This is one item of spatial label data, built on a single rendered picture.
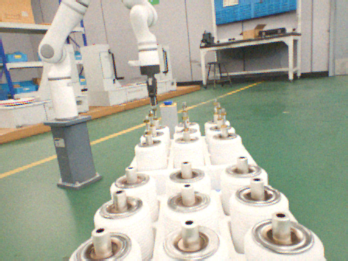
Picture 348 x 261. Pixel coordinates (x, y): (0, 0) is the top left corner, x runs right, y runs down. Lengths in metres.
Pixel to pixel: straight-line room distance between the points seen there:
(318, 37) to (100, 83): 3.78
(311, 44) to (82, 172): 4.98
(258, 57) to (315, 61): 1.00
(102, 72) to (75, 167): 2.37
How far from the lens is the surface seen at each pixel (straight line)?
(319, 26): 5.78
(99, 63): 3.62
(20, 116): 2.92
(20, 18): 6.28
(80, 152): 1.34
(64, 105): 1.32
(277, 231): 0.41
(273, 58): 5.92
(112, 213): 0.52
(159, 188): 0.88
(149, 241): 0.54
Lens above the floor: 0.48
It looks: 13 degrees down
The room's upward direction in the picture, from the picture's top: 6 degrees counter-clockwise
